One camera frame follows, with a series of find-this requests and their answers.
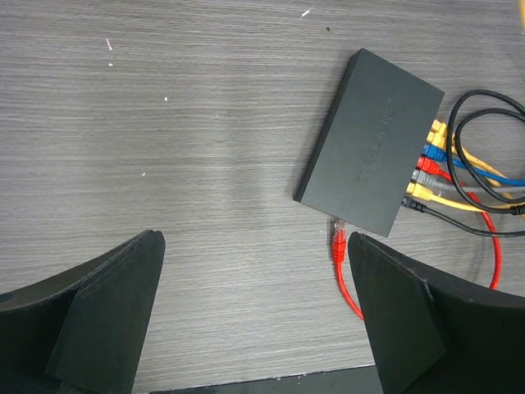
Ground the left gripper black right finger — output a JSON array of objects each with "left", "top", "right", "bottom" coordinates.
[{"left": 348, "top": 232, "right": 524, "bottom": 393}]

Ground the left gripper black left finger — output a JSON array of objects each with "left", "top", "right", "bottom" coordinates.
[{"left": 1, "top": 230, "right": 166, "bottom": 393}]

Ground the orange red ethernet cable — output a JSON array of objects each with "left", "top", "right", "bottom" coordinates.
[{"left": 330, "top": 156, "right": 503, "bottom": 321}]

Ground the black ethernet cable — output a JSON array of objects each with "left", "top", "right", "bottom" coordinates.
[{"left": 402, "top": 89, "right": 525, "bottom": 238}]

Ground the short grey ethernet cable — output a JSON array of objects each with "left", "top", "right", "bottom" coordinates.
[{"left": 410, "top": 168, "right": 525, "bottom": 197}]

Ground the blue ethernet cable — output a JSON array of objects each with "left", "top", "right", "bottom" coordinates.
[{"left": 422, "top": 143, "right": 525, "bottom": 188}]

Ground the black network switch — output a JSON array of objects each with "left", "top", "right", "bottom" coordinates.
[{"left": 294, "top": 48, "right": 445, "bottom": 237}]

